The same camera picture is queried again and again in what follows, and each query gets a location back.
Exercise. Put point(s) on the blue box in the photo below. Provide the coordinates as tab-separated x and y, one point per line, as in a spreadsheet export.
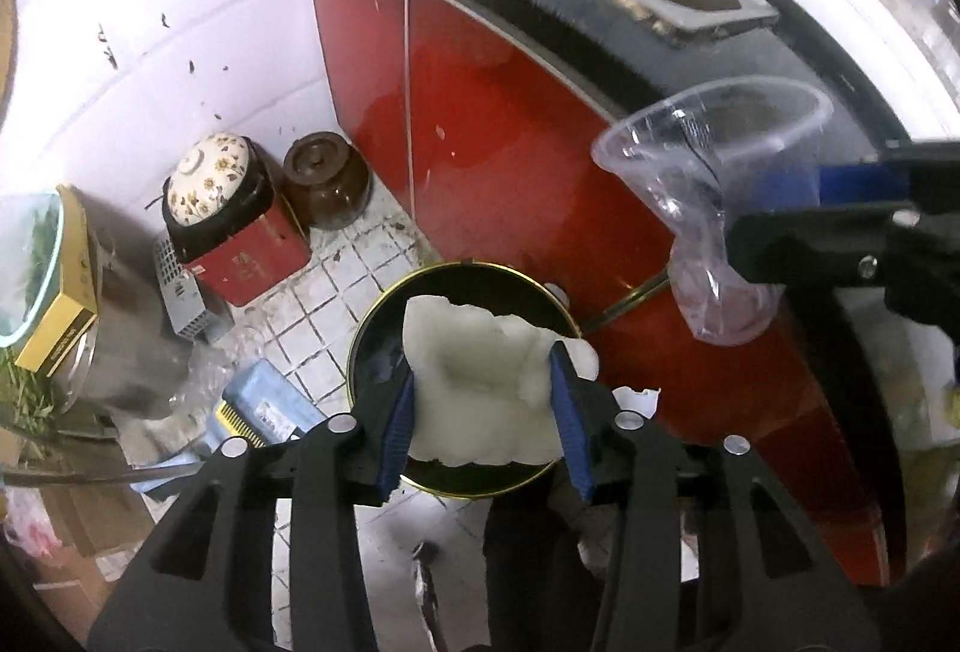
262	401

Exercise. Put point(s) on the red box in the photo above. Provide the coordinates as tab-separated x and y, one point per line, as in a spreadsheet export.
251	254

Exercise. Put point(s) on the glass bowl with greens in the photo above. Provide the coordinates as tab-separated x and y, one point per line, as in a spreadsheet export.
26	269

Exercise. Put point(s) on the black bin with gold rim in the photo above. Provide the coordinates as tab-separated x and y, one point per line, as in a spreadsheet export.
375	352

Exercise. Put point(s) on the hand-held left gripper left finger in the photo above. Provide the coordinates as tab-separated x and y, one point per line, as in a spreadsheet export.
394	442

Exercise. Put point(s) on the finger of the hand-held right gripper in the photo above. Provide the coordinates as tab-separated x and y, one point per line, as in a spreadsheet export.
810	247
870	181

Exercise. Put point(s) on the brown ceramic jar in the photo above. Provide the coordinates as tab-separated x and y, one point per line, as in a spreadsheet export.
326	180

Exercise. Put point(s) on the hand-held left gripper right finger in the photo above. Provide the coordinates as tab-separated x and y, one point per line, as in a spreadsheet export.
574	431

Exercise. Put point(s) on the brass rod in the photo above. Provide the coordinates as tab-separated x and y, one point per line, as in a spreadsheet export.
630	299

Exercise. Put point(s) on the cardboard box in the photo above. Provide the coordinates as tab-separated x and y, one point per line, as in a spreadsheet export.
82	524

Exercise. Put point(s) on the pink plastic bag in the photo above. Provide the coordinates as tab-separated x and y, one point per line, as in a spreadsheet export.
30	532

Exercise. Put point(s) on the yellow and black box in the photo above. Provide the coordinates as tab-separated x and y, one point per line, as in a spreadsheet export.
67	299

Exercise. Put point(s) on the white paper scrap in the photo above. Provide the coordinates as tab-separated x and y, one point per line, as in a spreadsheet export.
637	401

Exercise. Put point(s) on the grey metal pot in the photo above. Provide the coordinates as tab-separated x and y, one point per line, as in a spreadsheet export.
127	322

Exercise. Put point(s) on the clear plastic cup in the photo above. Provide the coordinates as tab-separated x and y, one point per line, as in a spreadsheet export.
675	172

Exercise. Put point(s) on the black pot with floral lid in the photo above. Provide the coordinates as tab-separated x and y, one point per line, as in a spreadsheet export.
210	180

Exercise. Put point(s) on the grey vented box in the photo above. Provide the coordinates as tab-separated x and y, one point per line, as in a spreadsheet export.
184	299

